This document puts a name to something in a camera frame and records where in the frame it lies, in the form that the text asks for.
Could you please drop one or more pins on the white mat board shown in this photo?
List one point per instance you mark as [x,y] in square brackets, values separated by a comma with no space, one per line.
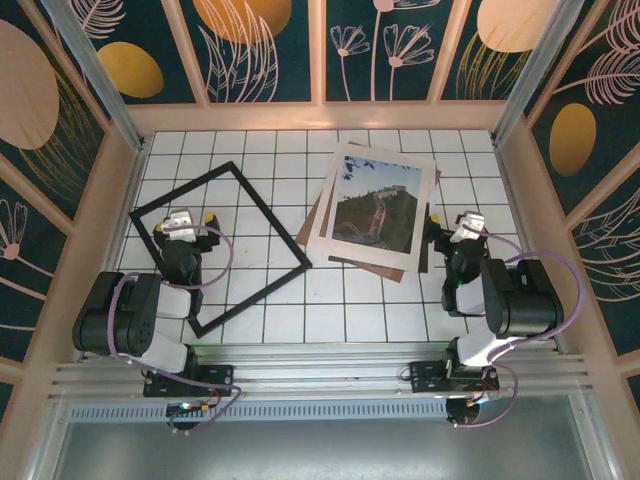
[320,235]

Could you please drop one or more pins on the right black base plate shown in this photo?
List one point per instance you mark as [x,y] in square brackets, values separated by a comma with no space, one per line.
[425,375]

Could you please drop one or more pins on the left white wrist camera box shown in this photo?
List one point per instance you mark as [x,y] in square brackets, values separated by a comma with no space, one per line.
[181,226]

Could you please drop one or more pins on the black picture frame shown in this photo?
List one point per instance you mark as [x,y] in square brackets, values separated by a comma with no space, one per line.
[270,214]

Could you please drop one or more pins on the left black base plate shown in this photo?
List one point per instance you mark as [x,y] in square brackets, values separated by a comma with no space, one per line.
[215,377]

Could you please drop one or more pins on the aluminium corner post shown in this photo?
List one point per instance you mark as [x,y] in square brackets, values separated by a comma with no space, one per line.
[537,65]
[95,75]

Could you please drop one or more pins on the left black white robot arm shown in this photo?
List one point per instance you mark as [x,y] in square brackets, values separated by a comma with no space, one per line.
[125,320]

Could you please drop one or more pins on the aluminium mounting rail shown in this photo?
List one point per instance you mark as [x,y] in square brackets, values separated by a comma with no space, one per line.
[320,370]

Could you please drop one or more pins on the brown backing board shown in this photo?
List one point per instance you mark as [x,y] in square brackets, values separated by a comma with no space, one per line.
[312,225]

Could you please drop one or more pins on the small electronics board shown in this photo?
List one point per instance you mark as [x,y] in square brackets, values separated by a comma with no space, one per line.
[192,407]
[482,397]

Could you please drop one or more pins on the aluminium side rail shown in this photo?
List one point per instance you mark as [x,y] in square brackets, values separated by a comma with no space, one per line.
[532,250]
[112,250]

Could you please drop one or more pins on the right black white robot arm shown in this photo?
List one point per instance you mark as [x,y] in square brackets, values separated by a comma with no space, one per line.
[525,300]

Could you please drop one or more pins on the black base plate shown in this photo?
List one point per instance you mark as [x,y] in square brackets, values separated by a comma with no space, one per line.
[425,375]
[215,377]

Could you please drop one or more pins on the grey metal sheet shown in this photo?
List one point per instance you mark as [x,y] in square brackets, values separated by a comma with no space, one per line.
[320,450]

